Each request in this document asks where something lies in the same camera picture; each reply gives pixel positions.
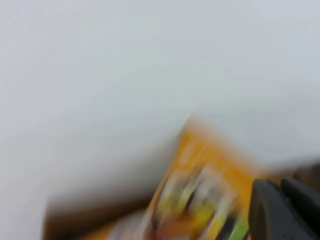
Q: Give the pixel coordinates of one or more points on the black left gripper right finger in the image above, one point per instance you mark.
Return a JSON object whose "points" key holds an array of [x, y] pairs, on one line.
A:
{"points": [[307, 207]]}

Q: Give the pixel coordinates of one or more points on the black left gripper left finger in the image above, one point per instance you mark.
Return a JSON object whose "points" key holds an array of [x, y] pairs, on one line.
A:
{"points": [[270, 217]]}

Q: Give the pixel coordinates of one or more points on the yellow fries snack bag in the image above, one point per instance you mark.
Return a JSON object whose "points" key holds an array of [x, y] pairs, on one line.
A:
{"points": [[195, 155]]}

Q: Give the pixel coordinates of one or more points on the cardboard box with F2 print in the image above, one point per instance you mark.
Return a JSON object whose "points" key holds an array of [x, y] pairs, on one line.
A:
{"points": [[75, 217]]}

